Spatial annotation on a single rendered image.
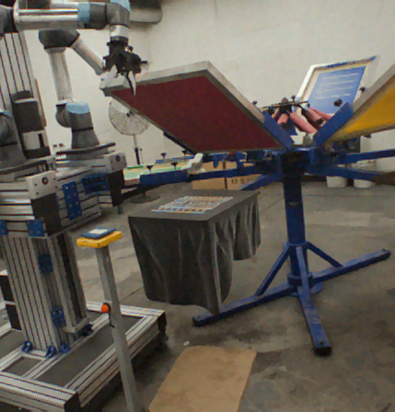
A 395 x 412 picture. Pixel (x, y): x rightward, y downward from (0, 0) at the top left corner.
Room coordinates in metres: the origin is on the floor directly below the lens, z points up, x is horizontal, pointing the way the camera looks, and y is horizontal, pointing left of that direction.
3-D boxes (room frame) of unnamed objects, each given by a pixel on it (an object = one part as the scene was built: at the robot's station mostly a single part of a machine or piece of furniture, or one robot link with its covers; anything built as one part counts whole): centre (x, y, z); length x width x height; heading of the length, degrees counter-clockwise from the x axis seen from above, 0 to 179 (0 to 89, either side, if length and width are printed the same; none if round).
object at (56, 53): (2.45, 0.62, 1.63); 0.15 x 0.12 x 0.55; 36
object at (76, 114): (2.35, 0.55, 1.42); 0.13 x 0.12 x 0.14; 36
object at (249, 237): (1.91, -0.16, 0.74); 0.46 x 0.04 x 0.42; 143
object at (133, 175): (3.03, 0.24, 1.05); 1.08 x 0.61 x 0.23; 83
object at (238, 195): (2.02, 0.01, 0.95); 0.48 x 0.44 x 0.01; 143
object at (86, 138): (2.34, 0.54, 1.31); 0.15 x 0.15 x 0.10
